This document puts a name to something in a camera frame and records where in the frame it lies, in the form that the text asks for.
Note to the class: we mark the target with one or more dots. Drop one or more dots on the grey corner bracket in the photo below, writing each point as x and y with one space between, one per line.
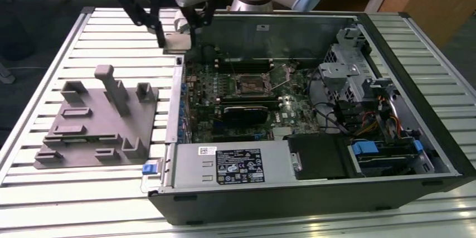
179 23

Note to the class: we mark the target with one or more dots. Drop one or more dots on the silver drive cage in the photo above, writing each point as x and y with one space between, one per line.
335 73

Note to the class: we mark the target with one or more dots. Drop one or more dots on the black PC case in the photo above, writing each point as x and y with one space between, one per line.
298 201

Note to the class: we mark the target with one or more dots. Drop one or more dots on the grey parts rack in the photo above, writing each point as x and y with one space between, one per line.
104 126

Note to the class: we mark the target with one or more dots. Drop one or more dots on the blue case latch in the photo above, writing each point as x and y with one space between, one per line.
150 168

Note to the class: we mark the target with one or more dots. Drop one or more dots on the black RAM stick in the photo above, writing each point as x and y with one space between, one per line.
250 104
250 98

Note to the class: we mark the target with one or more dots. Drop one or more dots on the grey power supply unit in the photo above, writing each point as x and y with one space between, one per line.
194 171

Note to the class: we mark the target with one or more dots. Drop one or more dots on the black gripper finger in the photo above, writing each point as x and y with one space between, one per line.
203 18
139 15

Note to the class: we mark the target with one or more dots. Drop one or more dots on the black plastic shroud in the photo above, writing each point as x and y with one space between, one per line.
320 157

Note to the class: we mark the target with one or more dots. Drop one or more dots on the blue disk carrier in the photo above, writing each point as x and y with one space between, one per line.
363 148

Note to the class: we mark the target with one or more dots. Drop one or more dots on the silver CPU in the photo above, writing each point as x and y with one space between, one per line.
178 43

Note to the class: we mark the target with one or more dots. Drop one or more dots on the wooden cabinet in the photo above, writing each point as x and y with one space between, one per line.
439 4

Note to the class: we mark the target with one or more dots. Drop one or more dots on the grey chair foot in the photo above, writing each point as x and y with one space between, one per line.
6 77

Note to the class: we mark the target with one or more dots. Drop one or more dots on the small silver heat sink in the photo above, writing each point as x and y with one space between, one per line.
283 133

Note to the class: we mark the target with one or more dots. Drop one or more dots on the CPU socket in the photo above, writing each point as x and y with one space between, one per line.
250 84

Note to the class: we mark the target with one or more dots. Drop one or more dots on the black graphics card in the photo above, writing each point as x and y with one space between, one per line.
246 115

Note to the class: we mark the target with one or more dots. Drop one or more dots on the green motherboard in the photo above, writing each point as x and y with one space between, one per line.
298 109

